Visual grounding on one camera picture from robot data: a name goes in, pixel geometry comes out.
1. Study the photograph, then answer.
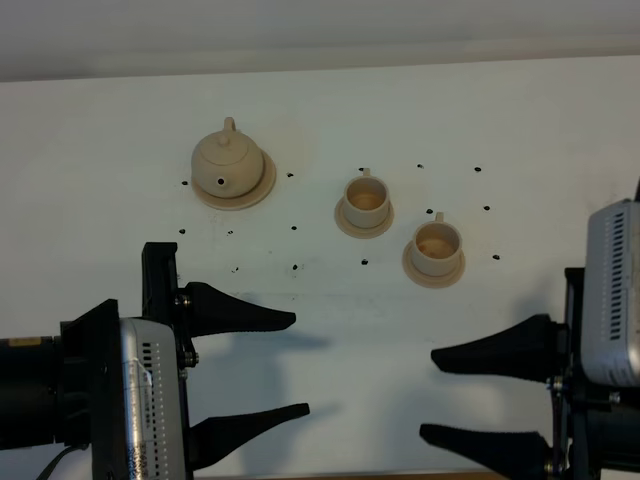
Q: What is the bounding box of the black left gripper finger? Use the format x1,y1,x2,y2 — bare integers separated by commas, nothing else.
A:
188,403,310,471

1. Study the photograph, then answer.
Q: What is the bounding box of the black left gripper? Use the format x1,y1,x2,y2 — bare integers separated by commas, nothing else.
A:
59,243,296,479

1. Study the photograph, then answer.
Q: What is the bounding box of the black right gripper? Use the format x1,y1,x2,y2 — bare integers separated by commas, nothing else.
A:
419,268,639,479

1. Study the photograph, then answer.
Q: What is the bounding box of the beige ceramic teapot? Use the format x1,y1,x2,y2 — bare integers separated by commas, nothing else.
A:
191,117,265,199

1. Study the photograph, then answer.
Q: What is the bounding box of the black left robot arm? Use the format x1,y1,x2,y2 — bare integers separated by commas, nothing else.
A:
1,242,310,479

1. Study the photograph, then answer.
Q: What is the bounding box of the beige teapot saucer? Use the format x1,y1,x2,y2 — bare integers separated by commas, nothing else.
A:
191,151,277,211

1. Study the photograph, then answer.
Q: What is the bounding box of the beige teacup near teapot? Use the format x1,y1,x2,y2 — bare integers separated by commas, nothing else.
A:
342,168,390,229

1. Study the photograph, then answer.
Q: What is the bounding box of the beige saucer under right cup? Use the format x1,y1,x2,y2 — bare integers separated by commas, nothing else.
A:
402,243,466,289

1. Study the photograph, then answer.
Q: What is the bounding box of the beige saucer under cup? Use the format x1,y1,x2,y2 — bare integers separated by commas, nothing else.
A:
402,243,466,289
334,197,394,239

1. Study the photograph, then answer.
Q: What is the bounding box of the beige saucer under near cup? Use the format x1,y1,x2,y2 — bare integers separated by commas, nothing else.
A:
334,197,394,239

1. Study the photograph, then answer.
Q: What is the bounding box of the beige teacup far right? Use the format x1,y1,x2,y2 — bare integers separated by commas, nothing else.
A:
409,212,462,277

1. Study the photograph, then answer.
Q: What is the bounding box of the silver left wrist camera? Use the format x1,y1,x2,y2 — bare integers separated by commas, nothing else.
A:
120,318,186,479

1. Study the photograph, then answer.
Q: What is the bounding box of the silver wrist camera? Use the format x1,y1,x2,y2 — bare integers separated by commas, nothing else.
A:
580,200,639,388
120,318,186,479

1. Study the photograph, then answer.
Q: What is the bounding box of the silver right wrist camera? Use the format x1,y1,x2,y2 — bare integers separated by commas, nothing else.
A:
580,200,639,388

